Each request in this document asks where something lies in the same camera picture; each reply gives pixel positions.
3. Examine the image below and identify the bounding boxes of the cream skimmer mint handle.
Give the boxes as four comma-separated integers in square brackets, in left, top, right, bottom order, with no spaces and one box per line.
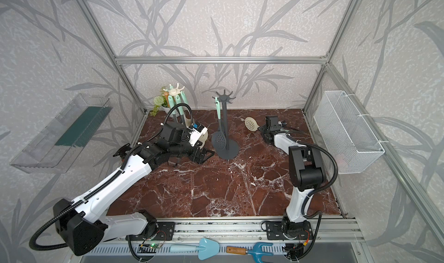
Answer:
[244,117,260,132]

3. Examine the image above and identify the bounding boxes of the large grey skimmer mint handle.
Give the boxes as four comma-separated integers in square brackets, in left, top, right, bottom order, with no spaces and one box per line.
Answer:
[175,92,186,118]

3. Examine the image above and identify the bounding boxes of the cream skimmer wooden handle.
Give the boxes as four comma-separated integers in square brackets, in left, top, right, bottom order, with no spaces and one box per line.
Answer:
[163,90,170,108]

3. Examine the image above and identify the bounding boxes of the grey slotted spatula mint handle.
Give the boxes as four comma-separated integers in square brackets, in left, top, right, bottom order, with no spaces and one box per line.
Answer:
[215,97,222,121]

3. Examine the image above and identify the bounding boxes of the cream utensil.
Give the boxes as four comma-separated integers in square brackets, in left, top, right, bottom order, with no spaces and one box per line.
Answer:
[180,90,209,145]

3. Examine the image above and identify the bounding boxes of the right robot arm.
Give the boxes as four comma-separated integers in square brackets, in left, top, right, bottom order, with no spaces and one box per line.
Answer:
[259,116,338,244]

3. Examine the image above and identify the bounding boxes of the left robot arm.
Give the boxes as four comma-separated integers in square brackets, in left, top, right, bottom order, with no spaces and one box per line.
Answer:
[29,120,214,256]

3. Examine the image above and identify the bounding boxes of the cream utensil rack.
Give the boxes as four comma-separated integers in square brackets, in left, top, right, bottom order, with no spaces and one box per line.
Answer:
[168,84,187,126]

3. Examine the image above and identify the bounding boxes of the dark grey utensil rack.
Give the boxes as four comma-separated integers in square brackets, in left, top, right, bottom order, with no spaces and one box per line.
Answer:
[214,90,239,160]

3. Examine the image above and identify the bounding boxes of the white pot with flowers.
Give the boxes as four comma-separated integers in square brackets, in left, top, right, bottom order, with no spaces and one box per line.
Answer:
[149,86,170,116]

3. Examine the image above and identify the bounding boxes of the red spray bottle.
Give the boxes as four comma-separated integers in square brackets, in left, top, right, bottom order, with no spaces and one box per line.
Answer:
[113,143,131,160]

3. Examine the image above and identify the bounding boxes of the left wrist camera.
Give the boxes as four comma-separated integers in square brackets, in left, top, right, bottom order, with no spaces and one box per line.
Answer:
[189,123,208,147]

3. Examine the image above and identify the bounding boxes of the white wire wall basket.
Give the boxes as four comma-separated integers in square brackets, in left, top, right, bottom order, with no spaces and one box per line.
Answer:
[314,91,385,175]

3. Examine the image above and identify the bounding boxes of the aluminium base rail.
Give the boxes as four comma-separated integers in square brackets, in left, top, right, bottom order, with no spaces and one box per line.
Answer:
[157,216,282,243]

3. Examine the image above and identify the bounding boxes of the clear plastic wall tray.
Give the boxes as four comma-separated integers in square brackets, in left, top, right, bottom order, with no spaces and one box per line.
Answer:
[11,94,112,174]

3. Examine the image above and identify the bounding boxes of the blue garden fork wooden handle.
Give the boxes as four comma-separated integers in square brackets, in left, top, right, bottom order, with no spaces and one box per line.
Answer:
[226,241,275,263]

